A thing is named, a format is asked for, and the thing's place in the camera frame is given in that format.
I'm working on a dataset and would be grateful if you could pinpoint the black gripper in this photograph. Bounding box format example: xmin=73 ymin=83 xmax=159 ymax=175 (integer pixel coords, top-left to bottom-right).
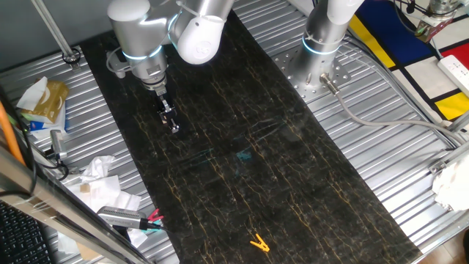
xmin=155 ymin=89 xmax=181 ymax=134

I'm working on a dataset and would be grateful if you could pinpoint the crumpled white tissue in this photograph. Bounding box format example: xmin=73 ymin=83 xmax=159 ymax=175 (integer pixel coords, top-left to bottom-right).
xmin=79 ymin=155 xmax=116 ymax=183

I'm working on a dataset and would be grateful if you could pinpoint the black marble pattern mat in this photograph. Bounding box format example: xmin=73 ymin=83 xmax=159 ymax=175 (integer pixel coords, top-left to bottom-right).
xmin=78 ymin=10 xmax=424 ymax=264

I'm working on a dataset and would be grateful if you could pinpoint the red clothespin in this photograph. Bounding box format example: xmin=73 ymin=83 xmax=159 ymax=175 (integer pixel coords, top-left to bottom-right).
xmin=146 ymin=208 xmax=165 ymax=223

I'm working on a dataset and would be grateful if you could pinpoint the teal clothespin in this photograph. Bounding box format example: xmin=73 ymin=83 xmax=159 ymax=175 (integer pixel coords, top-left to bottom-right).
xmin=141 ymin=216 xmax=165 ymax=235

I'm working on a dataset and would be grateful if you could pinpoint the flat white tissue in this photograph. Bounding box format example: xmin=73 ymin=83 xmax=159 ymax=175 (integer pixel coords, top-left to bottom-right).
xmin=64 ymin=175 xmax=143 ymax=223

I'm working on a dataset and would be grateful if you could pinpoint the yellow tissue box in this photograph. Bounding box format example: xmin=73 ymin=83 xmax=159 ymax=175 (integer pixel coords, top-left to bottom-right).
xmin=31 ymin=79 xmax=70 ymax=125
xmin=21 ymin=104 xmax=69 ymax=139

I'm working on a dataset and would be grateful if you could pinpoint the white tissue sheet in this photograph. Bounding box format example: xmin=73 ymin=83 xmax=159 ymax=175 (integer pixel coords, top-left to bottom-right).
xmin=15 ymin=76 xmax=49 ymax=112

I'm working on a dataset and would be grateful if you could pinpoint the orange clothespin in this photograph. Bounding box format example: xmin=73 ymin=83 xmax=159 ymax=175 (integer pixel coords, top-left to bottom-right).
xmin=249 ymin=233 xmax=271 ymax=254

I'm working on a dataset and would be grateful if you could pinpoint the large wooden cube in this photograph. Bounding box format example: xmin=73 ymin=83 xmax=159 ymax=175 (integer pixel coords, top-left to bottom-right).
xmin=75 ymin=241 xmax=100 ymax=262

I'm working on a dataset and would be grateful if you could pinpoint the orange tube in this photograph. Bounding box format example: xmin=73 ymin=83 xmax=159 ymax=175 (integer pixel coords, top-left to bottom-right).
xmin=0 ymin=99 xmax=26 ymax=166

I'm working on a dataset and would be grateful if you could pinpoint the black keyboard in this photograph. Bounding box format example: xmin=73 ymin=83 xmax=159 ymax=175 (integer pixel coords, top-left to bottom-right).
xmin=0 ymin=200 xmax=54 ymax=264

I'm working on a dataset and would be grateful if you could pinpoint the colourful rectangle pattern cloth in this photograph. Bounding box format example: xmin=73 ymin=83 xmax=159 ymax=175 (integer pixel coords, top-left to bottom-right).
xmin=347 ymin=0 xmax=469 ymax=122

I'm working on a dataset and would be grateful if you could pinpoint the white power strip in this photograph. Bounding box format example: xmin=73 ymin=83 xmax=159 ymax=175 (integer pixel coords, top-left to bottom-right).
xmin=437 ymin=54 xmax=469 ymax=98

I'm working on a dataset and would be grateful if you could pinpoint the white crumpled cloth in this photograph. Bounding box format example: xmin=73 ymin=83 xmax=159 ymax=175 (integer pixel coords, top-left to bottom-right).
xmin=431 ymin=153 xmax=469 ymax=213

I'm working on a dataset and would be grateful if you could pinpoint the wrist camera with grey bracket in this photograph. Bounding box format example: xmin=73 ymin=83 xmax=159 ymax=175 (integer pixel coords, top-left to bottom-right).
xmin=106 ymin=48 xmax=135 ymax=79

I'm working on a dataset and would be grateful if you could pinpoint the silver camera pole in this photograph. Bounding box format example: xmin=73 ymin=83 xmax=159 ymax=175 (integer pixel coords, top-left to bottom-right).
xmin=31 ymin=0 xmax=82 ymax=71
xmin=49 ymin=129 xmax=69 ymax=161

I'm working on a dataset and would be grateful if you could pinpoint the black cable loop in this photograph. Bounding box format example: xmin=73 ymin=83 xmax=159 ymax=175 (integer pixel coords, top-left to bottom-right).
xmin=40 ymin=146 xmax=70 ymax=182

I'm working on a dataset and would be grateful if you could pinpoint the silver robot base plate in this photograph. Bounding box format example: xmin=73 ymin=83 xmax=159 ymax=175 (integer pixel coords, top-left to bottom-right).
xmin=273 ymin=47 xmax=352 ymax=104

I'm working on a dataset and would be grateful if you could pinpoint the aluminium frame bar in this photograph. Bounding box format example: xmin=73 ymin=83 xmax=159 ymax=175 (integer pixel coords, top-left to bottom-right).
xmin=0 ymin=144 xmax=153 ymax=264

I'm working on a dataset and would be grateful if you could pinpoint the thick grey robot cable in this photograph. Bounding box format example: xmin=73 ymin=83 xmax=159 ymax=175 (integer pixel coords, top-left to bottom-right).
xmin=318 ymin=72 xmax=468 ymax=146

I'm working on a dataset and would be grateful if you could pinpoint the metal corner bracket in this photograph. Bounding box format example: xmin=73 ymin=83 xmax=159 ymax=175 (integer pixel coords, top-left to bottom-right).
xmin=427 ymin=159 xmax=448 ymax=176

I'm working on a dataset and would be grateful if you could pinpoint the metal device with wires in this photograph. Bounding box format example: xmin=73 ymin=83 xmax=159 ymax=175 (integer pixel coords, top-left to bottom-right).
xmin=415 ymin=0 xmax=457 ymax=44

